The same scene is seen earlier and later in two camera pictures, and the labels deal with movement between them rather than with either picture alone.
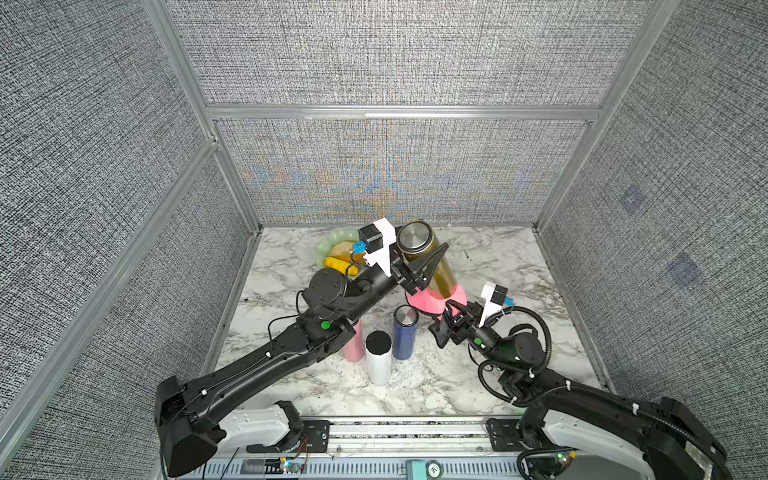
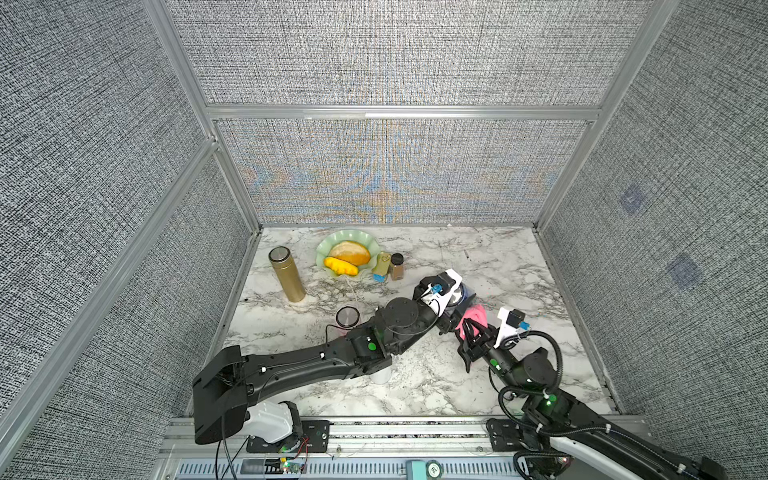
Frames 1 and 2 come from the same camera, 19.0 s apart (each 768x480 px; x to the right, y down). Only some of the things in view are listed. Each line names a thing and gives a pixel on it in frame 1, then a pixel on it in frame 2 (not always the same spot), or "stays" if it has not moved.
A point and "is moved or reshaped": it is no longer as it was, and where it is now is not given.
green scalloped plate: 332,239 stays
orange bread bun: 342,250 stays
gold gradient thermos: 418,238 -> 291,280
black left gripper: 405,276 -> 445,323
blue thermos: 405,332 is moved or reshaped
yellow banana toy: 340,265 stays
